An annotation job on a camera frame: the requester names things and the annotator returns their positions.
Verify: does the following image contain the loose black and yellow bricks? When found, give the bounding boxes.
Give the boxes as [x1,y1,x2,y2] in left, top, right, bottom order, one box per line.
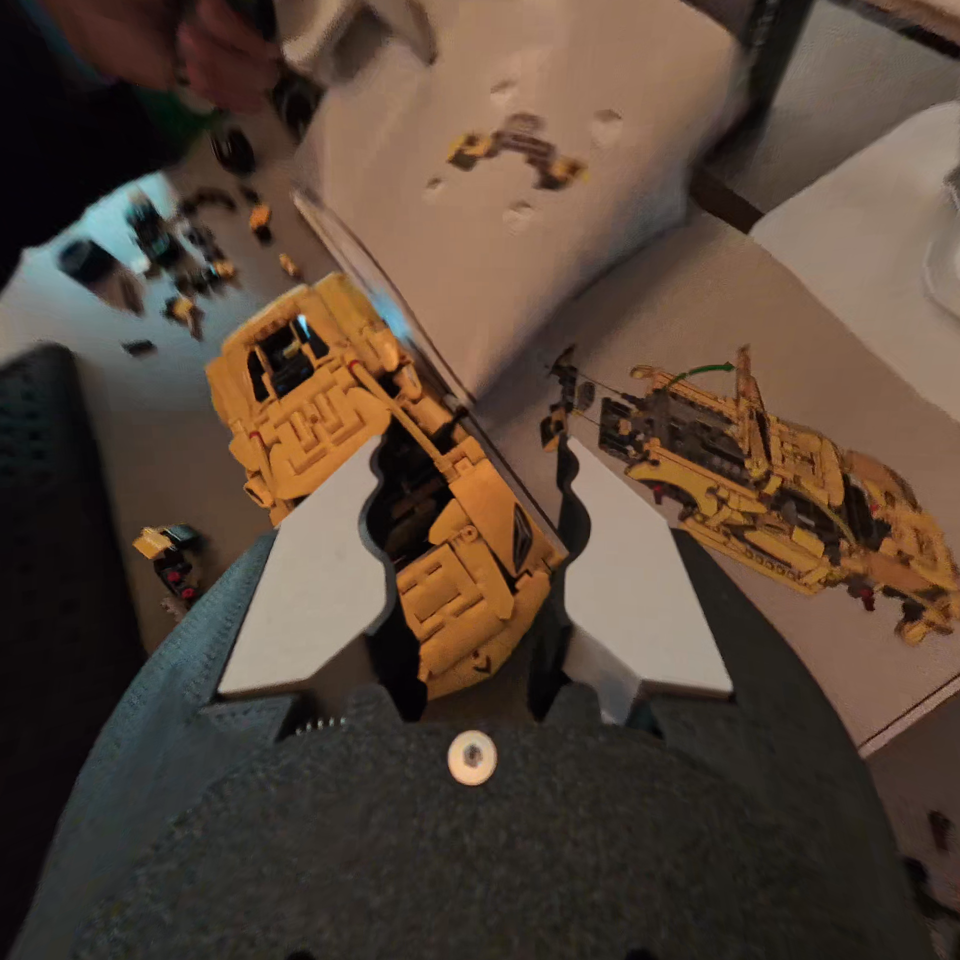
[120,187,305,357]

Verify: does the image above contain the yellow black brick assembly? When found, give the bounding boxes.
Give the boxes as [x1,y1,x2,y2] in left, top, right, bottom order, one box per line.
[131,523,205,605]

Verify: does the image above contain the yellow toy brick car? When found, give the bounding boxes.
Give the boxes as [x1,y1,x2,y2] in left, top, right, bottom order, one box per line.
[204,271,567,702]

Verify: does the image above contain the instruction board on stand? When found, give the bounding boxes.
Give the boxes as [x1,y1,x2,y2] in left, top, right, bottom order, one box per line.
[750,101,960,421]

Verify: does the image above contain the green plastic bin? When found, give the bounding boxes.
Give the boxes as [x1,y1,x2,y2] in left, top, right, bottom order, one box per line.
[153,90,222,140]

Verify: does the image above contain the person's left forearm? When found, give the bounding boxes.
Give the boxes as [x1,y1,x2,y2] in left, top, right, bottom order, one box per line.
[0,0,185,282]

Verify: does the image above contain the open instruction booklet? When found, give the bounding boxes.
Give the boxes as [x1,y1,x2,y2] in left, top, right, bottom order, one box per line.
[288,0,960,759]

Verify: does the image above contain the person's left hand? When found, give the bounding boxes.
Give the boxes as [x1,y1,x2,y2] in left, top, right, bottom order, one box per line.
[45,0,285,115]

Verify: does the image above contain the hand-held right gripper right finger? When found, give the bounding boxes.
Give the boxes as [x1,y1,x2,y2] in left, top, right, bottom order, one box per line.
[528,436,735,725]

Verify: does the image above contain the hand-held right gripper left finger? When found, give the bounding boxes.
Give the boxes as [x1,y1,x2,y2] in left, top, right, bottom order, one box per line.
[217,435,429,723]

